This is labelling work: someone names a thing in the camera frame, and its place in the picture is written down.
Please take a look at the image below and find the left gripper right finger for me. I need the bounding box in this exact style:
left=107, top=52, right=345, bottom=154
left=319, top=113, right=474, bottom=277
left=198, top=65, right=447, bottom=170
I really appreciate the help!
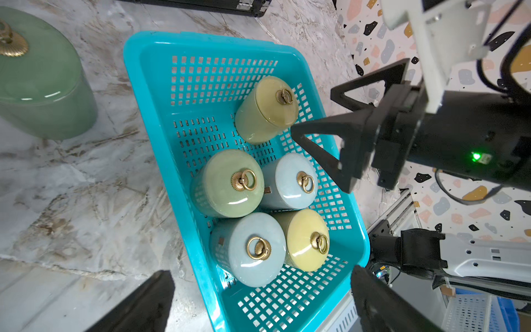
left=351, top=265, right=442, bottom=332

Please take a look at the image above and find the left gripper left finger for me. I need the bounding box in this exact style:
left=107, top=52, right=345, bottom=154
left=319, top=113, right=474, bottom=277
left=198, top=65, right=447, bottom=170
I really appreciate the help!
left=88, top=271, right=175, bottom=332

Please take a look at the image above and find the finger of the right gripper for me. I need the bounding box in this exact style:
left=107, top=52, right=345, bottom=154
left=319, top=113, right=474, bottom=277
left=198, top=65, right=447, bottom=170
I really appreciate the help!
left=290, top=105, right=384, bottom=194

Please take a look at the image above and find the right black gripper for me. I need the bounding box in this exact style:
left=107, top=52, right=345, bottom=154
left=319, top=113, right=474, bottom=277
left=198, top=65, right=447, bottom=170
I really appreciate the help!
left=330, top=57, right=531, bottom=192

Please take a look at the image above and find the light blue tea canister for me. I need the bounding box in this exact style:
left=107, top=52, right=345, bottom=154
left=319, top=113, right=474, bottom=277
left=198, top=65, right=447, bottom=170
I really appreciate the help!
left=210, top=212, right=287, bottom=288
left=259, top=153, right=318, bottom=210

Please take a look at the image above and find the yellow-green tea canister back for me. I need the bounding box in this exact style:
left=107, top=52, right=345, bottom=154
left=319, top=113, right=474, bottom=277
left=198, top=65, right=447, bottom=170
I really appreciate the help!
left=235, top=76, right=299, bottom=145

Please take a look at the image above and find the olive green tea canister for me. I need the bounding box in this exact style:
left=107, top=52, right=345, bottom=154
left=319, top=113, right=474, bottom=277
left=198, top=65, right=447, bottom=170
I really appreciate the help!
left=189, top=149, right=265, bottom=218

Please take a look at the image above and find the teal plastic perforated basket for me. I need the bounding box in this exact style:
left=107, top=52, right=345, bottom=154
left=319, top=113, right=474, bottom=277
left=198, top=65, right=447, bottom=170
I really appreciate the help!
left=123, top=31, right=370, bottom=331

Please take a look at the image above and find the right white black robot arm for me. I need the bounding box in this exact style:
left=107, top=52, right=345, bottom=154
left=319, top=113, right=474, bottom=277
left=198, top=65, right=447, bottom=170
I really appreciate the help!
left=291, top=1, right=530, bottom=300

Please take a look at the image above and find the yellow tea canister front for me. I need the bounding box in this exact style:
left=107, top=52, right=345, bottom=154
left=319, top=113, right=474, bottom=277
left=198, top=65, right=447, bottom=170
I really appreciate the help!
left=272, top=209, right=330, bottom=272

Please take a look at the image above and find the light blue tea canister front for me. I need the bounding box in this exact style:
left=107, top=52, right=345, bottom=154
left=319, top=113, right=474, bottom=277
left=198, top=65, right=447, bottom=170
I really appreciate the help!
left=210, top=212, right=287, bottom=288

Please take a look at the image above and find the white blue storage crate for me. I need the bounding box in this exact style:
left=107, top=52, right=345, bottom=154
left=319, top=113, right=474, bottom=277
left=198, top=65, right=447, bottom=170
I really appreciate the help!
left=441, top=289, right=521, bottom=332

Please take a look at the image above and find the black hard case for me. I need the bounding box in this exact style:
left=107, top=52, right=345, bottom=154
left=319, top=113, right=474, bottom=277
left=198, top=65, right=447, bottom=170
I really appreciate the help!
left=130, top=0, right=271, bottom=17

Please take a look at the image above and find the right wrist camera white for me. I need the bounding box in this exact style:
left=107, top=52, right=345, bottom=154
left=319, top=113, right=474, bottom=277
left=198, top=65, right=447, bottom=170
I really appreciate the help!
left=380, top=0, right=492, bottom=114

